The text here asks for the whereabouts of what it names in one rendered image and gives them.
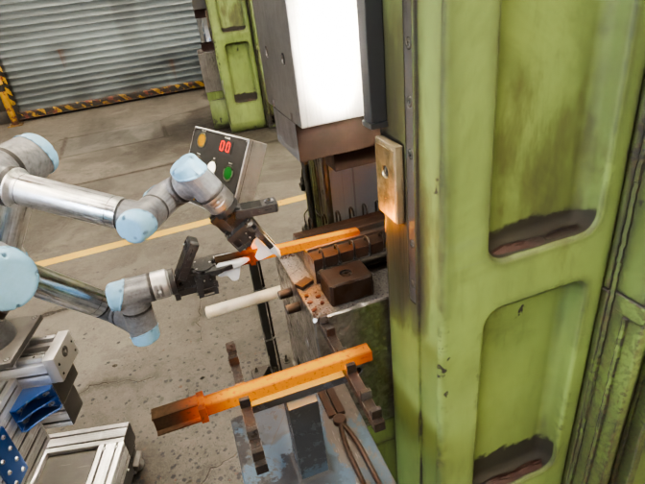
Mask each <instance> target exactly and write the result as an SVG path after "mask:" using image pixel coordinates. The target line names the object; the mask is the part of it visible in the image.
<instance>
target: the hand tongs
mask: <svg viewBox="0 0 645 484"><path fill-rule="evenodd" d="M326 393H327V394H326ZM327 395H328V396H327ZM318 396H319V398H320V400H321V403H322V406H323V408H324V410H325V412H326V414H327V416H328V418H329V420H330V419H333V423H334V424H335V425H336V426H339V430H340V435H341V439H342V442H343V445H344V448H345V451H346V455H347V457H348V459H349V461H350V463H351V465H352V468H353V469H354V471H355V473H356V475H357V477H358V479H359V482H360V484H367V483H366V481H365V478H364V476H363V475H362V473H361V471H360V469H359V467H358V465H357V463H356V461H355V459H354V457H353V454H352V452H351V450H350V448H349V445H348V442H347V439H346V433H345V431H346V432H347V434H348V435H349V436H350V437H351V439H352V440H353V442H354V443H355V445H356V446H357V447H358V449H359V451H360V453H361V455H362V457H363V459H364V461H365V463H366V464H367V466H368V468H369V470H370V473H371V475H372V477H373V479H374V481H375V483H376V484H382V482H381V480H380V478H379V476H378V474H377V472H376V471H375V469H374V467H373V465H372V463H371V461H370V459H369V457H368V455H367V454H366V452H365V450H364V448H363V446H362V445H361V443H360V441H359V440H358V438H357V437H356V436H355V434H354V433H353V432H352V430H351V429H350V428H349V427H348V426H347V425H346V415H344V414H345V413H346V411H345V409H344V407H343V406H342V404H341V402H340V400H339V398H338V396H337V394H336V392H335V390H334V388H333V387H332V388H329V389H326V392H325V390H323V391H320V392H318ZM328 397H329V398H328ZM329 399H330V400H331V402H332V404H333V406H334V408H335V410H336V412H337V414H336V412H335V410H334V408H333V406H332V404H331V402H330V400H329Z"/></svg>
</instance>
